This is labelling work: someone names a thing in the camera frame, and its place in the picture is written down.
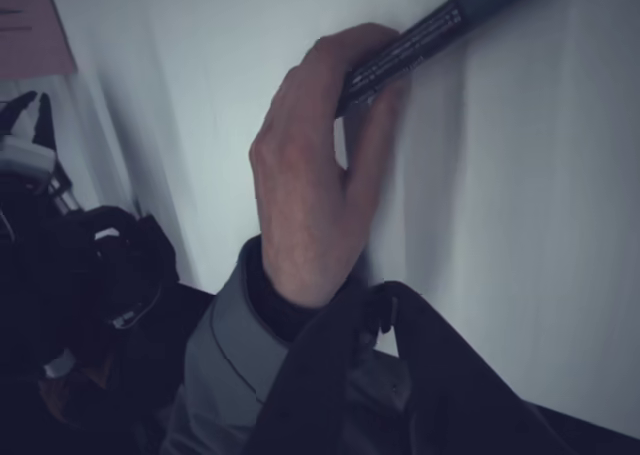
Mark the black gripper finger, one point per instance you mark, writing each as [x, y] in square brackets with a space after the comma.
[310, 390]
[465, 405]

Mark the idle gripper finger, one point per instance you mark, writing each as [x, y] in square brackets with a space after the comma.
[17, 110]
[43, 120]

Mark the black marker with green cap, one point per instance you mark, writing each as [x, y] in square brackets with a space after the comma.
[410, 50]

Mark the person's left forearm green sleeve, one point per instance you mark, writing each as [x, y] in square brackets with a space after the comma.
[225, 335]

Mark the black idle robot arm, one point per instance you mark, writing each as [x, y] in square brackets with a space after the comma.
[125, 255]

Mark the person's left hand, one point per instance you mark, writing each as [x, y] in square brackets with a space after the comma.
[300, 185]

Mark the pink paper sheet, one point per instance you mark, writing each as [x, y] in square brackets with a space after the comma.
[30, 25]

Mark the brown textured item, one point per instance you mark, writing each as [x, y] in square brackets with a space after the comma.
[85, 395]

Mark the white camera module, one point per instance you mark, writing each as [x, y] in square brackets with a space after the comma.
[22, 155]

